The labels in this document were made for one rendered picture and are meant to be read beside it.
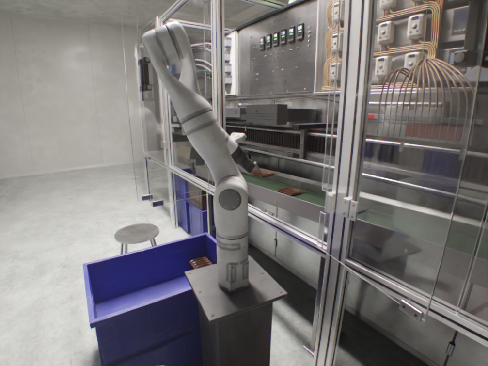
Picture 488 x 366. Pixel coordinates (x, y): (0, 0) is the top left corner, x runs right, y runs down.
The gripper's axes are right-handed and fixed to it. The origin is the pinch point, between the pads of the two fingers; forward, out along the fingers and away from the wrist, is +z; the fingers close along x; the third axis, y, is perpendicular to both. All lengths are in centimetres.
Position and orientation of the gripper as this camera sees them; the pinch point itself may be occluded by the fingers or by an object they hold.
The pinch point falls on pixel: (260, 172)
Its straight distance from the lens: 113.1
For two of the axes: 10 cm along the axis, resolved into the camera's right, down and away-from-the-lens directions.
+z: 6.2, 5.9, 5.3
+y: -5.8, 7.9, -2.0
